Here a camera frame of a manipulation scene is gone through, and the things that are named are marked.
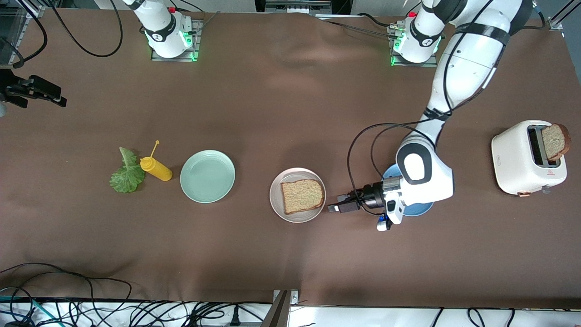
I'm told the thin right base cable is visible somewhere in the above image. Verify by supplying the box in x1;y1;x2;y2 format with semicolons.
172;0;222;36

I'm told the tangled black cable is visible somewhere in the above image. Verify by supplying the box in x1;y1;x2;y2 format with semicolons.
59;300;273;327

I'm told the green lettuce leaf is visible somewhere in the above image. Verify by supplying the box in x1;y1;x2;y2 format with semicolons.
109;146;147;193

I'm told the grey left arm base plate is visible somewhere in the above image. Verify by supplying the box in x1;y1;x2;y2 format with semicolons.
388;24;439;68

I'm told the blue plate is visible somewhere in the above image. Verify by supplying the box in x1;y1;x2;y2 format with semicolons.
381;163;435;217

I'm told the long black looped cable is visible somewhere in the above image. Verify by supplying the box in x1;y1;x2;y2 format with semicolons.
0;263;133;327

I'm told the white toaster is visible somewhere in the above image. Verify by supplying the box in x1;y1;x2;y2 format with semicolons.
491;120;568;197

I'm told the brown bread slice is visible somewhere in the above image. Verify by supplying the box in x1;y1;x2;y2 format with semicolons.
281;179;325;215
542;124;571;161

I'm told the teal cable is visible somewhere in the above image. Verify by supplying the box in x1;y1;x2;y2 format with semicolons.
0;294;53;327

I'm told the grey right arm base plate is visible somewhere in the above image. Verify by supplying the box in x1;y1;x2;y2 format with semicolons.
151;19;200;62

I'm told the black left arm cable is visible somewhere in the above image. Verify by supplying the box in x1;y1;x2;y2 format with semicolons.
347;122;451;217

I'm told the aluminium frame rail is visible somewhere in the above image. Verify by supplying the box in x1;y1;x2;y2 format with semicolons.
547;0;581;31
0;0;46;62

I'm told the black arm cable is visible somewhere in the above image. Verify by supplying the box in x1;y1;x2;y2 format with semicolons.
0;0;124;69
347;122;451;217

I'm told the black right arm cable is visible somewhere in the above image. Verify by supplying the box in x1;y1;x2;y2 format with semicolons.
0;0;124;69

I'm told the black left base cable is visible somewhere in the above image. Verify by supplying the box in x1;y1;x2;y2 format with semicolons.
318;13;411;38

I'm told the green plate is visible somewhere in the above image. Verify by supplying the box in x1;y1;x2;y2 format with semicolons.
180;150;236;203

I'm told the beige plate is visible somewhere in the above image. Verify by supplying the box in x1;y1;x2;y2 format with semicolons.
269;168;326;223

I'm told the yellow squeeze bottle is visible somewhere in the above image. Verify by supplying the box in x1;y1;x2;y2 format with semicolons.
139;140;173;182

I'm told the grey metal bracket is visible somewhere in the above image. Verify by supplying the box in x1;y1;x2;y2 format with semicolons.
261;289;300;327

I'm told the brown table cloth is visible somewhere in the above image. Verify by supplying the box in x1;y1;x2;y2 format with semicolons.
0;7;581;309

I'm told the black equipment box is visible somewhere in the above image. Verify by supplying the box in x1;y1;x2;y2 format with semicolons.
254;0;354;15

